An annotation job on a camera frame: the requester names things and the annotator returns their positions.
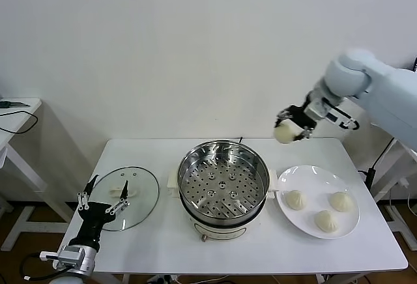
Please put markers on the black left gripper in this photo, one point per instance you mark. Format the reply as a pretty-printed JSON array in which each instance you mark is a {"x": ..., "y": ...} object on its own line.
[{"x": 91, "y": 222}]

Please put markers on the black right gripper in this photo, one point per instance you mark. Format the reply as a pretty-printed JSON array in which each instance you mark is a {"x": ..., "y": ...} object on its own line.
[{"x": 301, "y": 116}]

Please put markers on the white steamed baozi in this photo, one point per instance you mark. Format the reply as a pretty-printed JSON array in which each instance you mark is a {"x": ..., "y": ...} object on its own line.
[
  {"x": 296, "y": 199},
  {"x": 326, "y": 221},
  {"x": 285, "y": 133},
  {"x": 341, "y": 201}
]

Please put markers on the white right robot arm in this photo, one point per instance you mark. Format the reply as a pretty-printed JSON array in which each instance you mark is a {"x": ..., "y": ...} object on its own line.
[{"x": 391, "y": 92}]

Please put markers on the perforated stainless steel steamer basket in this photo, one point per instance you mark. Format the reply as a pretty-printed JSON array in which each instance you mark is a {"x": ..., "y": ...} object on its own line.
[{"x": 224, "y": 179}]

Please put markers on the white round plate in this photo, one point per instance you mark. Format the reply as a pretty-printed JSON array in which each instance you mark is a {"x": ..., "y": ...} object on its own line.
[{"x": 309, "y": 179}]

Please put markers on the white power strip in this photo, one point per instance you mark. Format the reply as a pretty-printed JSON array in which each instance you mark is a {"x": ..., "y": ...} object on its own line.
[{"x": 161, "y": 279}]

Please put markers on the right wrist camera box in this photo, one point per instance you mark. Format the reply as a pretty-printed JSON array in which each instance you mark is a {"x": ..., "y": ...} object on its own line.
[{"x": 335, "y": 118}]

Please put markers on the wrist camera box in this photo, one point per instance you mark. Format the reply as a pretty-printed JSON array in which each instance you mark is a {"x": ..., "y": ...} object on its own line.
[
  {"x": 335, "y": 118},
  {"x": 70, "y": 255}
]

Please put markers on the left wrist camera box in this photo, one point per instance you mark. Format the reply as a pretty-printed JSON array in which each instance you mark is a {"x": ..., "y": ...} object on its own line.
[{"x": 70, "y": 255}]

